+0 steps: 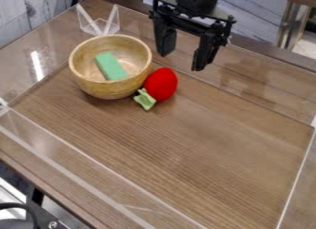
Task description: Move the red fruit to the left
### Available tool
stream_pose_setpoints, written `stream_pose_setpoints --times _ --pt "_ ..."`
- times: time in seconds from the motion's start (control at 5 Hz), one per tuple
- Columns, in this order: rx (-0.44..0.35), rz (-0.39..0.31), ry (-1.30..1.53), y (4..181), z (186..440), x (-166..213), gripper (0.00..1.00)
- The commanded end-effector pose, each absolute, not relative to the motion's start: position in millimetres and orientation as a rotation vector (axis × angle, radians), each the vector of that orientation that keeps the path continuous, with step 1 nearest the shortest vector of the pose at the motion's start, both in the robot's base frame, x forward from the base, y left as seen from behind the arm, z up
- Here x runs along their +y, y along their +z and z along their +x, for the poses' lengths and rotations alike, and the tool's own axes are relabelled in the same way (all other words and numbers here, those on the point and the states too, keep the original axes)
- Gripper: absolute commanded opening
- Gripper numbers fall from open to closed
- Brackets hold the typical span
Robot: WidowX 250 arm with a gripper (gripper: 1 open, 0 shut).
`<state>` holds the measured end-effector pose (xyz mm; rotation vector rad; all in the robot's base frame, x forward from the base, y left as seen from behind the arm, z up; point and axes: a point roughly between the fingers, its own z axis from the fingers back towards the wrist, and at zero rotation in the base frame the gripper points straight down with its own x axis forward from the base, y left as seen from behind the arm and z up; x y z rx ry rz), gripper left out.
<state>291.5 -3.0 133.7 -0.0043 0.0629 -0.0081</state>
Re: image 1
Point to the green rectangular block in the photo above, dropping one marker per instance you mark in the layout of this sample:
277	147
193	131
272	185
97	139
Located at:
110	66

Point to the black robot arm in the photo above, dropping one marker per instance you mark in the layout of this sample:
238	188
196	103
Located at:
197	17

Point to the wooden bowl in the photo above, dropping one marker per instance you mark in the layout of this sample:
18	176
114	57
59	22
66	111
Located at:
134	56

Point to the clear acrylic corner bracket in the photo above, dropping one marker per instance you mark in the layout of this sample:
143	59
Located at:
99	26

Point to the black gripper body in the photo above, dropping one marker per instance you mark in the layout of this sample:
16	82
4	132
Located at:
196	15

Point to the red plush fruit green leaves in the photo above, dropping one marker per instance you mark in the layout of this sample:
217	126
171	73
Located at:
158	88

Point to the black table frame leg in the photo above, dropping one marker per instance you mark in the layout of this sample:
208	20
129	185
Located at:
22	214

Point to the metal table leg background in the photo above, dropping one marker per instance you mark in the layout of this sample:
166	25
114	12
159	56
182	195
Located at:
292	25

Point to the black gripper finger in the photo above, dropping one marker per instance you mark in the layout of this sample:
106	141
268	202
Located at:
206	51
165	35

